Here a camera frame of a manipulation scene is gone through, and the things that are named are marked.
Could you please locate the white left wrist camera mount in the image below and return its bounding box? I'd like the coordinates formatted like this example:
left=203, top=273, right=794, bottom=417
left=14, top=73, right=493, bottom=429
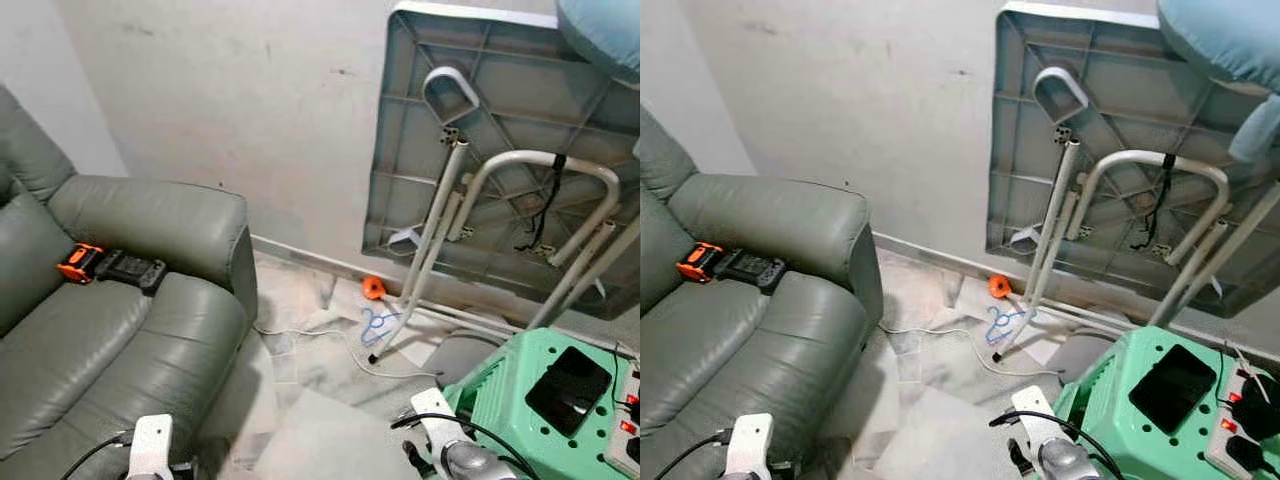
left=128, top=414, right=174, bottom=480
left=727, top=414, right=774, bottom=480

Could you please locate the grey green leather sofa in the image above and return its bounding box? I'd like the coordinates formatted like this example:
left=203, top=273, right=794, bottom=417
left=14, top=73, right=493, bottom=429
left=640, top=105, right=884, bottom=480
left=0, top=85, right=259, bottom=480

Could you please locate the black tablet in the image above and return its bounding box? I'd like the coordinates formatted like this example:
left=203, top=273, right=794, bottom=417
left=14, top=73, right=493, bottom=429
left=525, top=346, right=613, bottom=438
left=1130, top=345, right=1218, bottom=436

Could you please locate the white floor cable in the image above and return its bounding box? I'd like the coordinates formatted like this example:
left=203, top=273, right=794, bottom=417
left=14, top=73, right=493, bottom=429
left=255, top=325, right=441, bottom=381
left=880, top=322, right=1061, bottom=379

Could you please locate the grey folding table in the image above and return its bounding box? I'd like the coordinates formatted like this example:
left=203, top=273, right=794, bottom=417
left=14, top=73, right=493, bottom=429
left=362, top=0, right=641, bottom=363
left=985, top=0, right=1280, bottom=363

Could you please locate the black power plug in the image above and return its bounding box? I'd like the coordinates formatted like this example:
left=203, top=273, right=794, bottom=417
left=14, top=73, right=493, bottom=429
left=1225, top=375, right=1280, bottom=441

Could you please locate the blue clothes hanger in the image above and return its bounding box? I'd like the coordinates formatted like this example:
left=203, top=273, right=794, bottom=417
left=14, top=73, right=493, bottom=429
left=360, top=308, right=401, bottom=348
left=985, top=305, right=1026, bottom=346

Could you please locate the orange black device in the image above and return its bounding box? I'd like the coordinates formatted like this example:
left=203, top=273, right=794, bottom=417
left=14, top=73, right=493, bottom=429
left=57, top=243, right=104, bottom=284
left=677, top=242, right=723, bottom=283

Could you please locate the black game controller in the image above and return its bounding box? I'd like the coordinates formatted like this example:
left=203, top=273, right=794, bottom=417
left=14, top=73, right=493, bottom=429
left=715, top=250, right=788, bottom=296
left=95, top=250, right=168, bottom=296

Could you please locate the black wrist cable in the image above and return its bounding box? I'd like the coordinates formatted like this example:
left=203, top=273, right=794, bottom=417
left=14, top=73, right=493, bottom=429
left=660, top=430, right=736, bottom=480
left=390, top=412, right=541, bottom=480
left=60, top=432, right=136, bottom=480
left=990, top=410, right=1131, bottom=480

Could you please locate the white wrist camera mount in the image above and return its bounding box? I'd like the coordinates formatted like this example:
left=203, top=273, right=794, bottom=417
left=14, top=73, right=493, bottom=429
left=410, top=388, right=466, bottom=461
left=1010, top=386, right=1061, bottom=456
left=727, top=414, right=774, bottom=480
left=128, top=414, right=174, bottom=480

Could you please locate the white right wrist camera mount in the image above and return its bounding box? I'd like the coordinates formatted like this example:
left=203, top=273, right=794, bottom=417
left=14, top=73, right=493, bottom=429
left=1010, top=386, right=1061, bottom=456
left=410, top=388, right=466, bottom=461

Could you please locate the white power strip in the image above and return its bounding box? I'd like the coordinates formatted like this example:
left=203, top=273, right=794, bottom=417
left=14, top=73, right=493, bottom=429
left=1205, top=365, right=1280, bottom=479
left=603, top=365, right=641, bottom=479

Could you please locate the black table strap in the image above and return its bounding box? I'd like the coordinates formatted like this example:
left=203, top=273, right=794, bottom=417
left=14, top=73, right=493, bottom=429
left=1130, top=155, right=1179, bottom=251
left=515, top=155, right=568, bottom=251

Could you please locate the green plastic stool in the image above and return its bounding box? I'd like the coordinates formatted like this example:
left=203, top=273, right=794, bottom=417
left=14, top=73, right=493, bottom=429
left=1053, top=326, right=1280, bottom=480
left=443, top=328, right=641, bottom=480

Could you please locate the light blue padded cushion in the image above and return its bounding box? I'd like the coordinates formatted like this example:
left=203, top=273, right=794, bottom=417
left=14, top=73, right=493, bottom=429
left=1157, top=0, right=1280, bottom=161
left=556, top=0, right=641, bottom=86

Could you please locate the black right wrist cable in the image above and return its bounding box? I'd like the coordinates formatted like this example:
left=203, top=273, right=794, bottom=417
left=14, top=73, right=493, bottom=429
left=990, top=410, right=1131, bottom=480
left=390, top=412, right=541, bottom=480

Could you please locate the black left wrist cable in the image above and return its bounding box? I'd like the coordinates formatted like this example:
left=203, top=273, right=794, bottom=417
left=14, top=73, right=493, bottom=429
left=660, top=430, right=736, bottom=480
left=60, top=432, right=136, bottom=480

